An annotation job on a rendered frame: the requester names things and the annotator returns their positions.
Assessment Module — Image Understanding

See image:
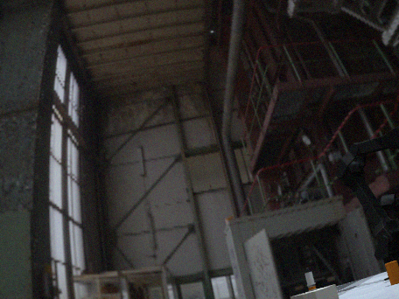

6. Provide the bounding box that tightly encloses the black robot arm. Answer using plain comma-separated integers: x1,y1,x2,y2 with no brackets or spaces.
336,127,399,266

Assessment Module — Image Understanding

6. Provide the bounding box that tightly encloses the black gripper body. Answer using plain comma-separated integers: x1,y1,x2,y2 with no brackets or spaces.
380,194,399,211

